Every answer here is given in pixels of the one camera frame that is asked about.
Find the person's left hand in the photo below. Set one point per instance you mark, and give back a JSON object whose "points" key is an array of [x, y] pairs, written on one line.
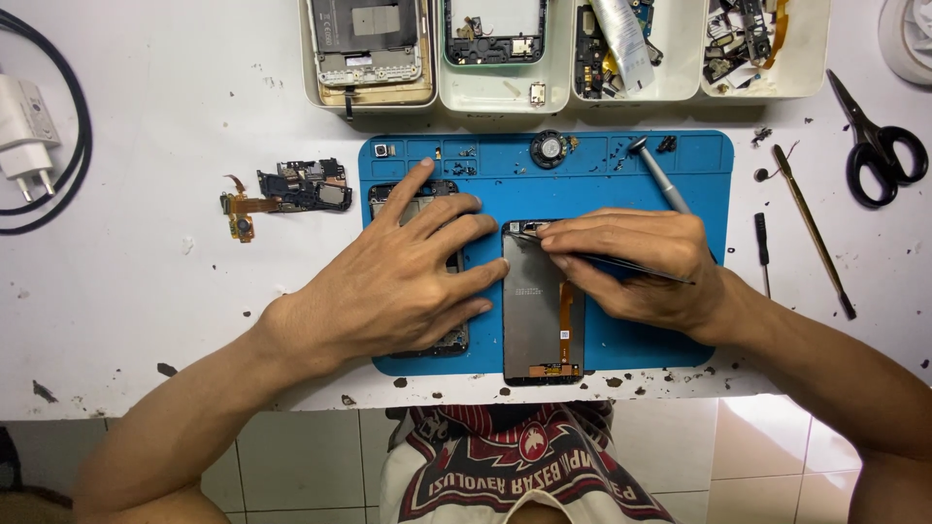
{"points": [[371, 291]]}

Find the person's right hand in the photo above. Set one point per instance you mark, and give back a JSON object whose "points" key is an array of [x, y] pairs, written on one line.
{"points": [[655, 240]]}

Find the black metal tweezers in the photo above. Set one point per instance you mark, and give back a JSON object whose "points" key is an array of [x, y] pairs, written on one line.
{"points": [[641, 271]]}

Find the grey phone screen assembly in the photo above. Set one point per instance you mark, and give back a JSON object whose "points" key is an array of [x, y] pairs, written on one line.
{"points": [[531, 320]]}

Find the silver precision screwdriver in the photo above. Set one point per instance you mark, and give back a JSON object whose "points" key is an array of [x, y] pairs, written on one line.
{"points": [[659, 175]]}

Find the small black phone part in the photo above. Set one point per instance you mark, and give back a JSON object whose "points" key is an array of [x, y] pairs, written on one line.
{"points": [[666, 143]]}

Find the small black screwdriver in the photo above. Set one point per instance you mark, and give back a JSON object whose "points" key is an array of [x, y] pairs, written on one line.
{"points": [[761, 240]]}

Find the blue silicone repair mat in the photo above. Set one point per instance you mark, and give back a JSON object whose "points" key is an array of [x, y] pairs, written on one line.
{"points": [[655, 353]]}

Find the black phone motherboard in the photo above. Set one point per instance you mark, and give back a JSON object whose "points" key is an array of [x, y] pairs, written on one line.
{"points": [[306, 188]]}

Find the round black speaker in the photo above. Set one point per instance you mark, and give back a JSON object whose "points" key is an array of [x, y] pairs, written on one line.
{"points": [[548, 149]]}

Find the brass spudger stick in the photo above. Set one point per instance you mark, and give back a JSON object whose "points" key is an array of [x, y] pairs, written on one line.
{"points": [[812, 229]]}

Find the group of tiny screws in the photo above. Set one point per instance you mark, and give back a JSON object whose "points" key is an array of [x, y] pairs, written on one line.
{"points": [[466, 161]]}

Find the small metal connector part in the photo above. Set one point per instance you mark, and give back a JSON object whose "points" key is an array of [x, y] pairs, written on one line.
{"points": [[537, 94]]}

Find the white tray with glue tube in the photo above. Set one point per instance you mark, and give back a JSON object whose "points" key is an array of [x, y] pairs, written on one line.
{"points": [[681, 51]]}

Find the pile of circuit boards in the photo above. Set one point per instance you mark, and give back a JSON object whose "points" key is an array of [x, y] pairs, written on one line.
{"points": [[588, 58]]}

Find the grey glue tube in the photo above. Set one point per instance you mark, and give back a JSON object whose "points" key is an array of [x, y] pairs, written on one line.
{"points": [[625, 44]]}

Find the white tray with gold phone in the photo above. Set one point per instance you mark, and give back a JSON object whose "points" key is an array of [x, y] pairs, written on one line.
{"points": [[437, 87]]}

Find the pile of scrap phone parts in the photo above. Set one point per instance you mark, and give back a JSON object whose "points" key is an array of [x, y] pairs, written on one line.
{"points": [[743, 40]]}

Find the person's printed shirt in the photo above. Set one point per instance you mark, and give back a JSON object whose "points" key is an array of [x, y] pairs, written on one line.
{"points": [[524, 458]]}

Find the black scissors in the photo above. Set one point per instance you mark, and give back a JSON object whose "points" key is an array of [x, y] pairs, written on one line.
{"points": [[874, 149]]}

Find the white tray with scrap parts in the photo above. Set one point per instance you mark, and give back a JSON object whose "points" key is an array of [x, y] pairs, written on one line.
{"points": [[804, 51]]}

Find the gold phone housing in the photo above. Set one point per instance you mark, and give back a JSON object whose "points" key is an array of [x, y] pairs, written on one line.
{"points": [[371, 44]]}

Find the white round container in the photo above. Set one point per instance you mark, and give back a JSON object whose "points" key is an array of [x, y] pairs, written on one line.
{"points": [[910, 36]]}

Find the white charger plug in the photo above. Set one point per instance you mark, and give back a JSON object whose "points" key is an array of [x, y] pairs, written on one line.
{"points": [[25, 131]]}

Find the black phone frame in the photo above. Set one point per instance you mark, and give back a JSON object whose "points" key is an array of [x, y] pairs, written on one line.
{"points": [[437, 188]]}

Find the small phone camera module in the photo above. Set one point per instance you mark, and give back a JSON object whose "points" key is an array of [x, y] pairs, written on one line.
{"points": [[383, 150]]}

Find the white tray with green frame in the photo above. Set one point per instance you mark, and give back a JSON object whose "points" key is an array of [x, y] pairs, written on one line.
{"points": [[495, 91]]}

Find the green-edged phone frame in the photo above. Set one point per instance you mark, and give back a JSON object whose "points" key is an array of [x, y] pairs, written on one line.
{"points": [[495, 49]]}

